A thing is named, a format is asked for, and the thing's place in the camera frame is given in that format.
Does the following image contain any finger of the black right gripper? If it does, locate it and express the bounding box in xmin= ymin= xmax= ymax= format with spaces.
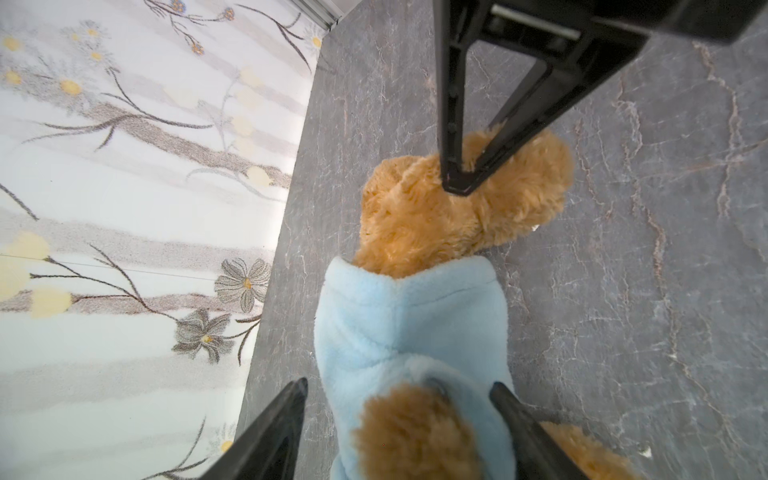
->
xmin=433 ymin=1 xmax=480 ymax=195

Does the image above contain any aluminium corner post right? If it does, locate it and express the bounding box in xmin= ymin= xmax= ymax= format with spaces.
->
xmin=290 ymin=0 xmax=361 ymax=31

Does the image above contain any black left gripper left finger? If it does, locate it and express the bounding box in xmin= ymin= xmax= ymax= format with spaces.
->
xmin=201 ymin=378 xmax=308 ymax=480

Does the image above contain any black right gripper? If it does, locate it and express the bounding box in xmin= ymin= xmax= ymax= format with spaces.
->
xmin=458 ymin=0 xmax=767 ymax=196

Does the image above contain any brown teddy bear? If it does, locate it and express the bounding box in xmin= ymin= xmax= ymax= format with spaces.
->
xmin=350 ymin=122 xmax=646 ymax=480

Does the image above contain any light blue teddy hoodie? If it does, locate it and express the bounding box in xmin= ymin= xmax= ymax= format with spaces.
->
xmin=314 ymin=256 xmax=517 ymax=479

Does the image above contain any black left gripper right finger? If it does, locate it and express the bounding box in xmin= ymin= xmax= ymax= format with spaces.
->
xmin=489 ymin=382 xmax=588 ymax=480

